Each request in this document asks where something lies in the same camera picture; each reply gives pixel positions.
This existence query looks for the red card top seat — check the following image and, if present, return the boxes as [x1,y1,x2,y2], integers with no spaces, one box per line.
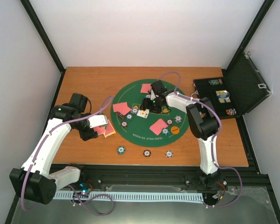
[140,84,152,94]

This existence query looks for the red card seat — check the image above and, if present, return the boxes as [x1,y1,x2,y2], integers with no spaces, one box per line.
[140,84,152,94]
[117,105,131,115]
[149,119,168,135]

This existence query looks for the orange big blind button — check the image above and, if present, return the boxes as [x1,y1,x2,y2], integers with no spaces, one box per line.
[170,126,180,135]

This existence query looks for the triangular all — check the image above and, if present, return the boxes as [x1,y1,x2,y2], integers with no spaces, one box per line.
[116,112,125,118]

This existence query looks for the green blue 50 chip stack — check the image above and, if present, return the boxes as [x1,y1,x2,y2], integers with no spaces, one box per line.
[117,146,126,155]

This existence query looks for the brown 100 chip stack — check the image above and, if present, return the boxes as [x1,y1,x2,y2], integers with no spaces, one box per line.
[143,150,151,157]

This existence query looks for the blue white chip stack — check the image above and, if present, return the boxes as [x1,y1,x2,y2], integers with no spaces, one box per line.
[165,150,173,158]

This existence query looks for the red backed card deck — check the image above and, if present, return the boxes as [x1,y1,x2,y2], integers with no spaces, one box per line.
[93,126,106,135]

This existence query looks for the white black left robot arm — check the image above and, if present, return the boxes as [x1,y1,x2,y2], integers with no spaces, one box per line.
[9,93,98,204]

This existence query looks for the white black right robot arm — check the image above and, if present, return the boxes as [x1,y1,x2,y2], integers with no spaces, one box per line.
[140,80,221,189]

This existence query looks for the yellow playing card box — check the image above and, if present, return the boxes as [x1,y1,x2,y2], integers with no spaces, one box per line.
[104,120,116,138]

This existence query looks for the round green poker mat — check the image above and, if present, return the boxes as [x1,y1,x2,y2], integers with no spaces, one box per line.
[110,79,189,147]

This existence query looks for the chips row in case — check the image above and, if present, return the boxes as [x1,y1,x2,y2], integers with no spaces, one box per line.
[208,78,223,85]

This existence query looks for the blue gold card deck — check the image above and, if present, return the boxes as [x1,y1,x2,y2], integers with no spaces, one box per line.
[216,90,231,103]

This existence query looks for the red white chips in case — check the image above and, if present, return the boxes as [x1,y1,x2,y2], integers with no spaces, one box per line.
[226,108,237,116]

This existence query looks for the black poker case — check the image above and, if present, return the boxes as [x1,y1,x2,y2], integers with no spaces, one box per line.
[193,52,272,119]

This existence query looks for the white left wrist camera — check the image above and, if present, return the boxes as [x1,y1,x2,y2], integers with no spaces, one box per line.
[88,115,108,128]

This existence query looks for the light blue cable duct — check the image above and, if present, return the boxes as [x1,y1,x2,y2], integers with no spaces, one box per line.
[53,190,204,203]

